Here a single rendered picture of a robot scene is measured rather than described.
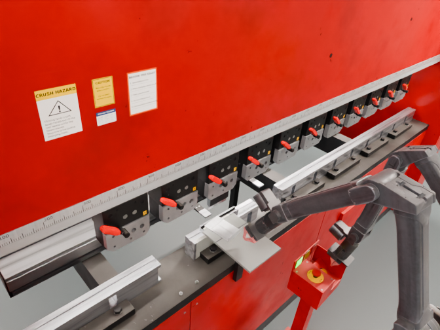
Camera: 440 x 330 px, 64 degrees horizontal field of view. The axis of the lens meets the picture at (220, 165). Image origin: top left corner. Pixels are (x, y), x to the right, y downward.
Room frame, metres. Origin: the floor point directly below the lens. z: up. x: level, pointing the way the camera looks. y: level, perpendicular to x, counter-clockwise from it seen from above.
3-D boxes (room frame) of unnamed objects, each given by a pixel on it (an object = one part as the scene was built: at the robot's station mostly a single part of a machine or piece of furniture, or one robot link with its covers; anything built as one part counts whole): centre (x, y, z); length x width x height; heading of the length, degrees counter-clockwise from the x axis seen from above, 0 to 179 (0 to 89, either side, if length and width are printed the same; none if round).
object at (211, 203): (1.12, 0.00, 1.13); 0.10 x 0.02 x 0.10; 136
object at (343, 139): (2.35, -0.66, 0.81); 0.64 x 0.08 x 0.14; 46
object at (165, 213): (0.95, 0.15, 1.26); 0.15 x 0.09 x 0.17; 136
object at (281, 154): (1.39, -0.26, 1.26); 0.15 x 0.09 x 0.17; 136
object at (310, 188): (1.51, -0.46, 0.89); 0.30 x 0.05 x 0.03; 136
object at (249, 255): (1.01, -0.11, 1.00); 0.26 x 0.18 x 0.01; 46
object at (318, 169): (2.03, -0.88, 0.92); 1.68 x 0.06 x 0.10; 136
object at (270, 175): (1.81, -0.14, 0.81); 0.64 x 0.08 x 0.14; 46
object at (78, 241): (1.62, -0.06, 0.93); 2.30 x 0.14 x 0.10; 136
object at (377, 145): (2.09, -1.02, 0.89); 0.30 x 0.05 x 0.03; 136
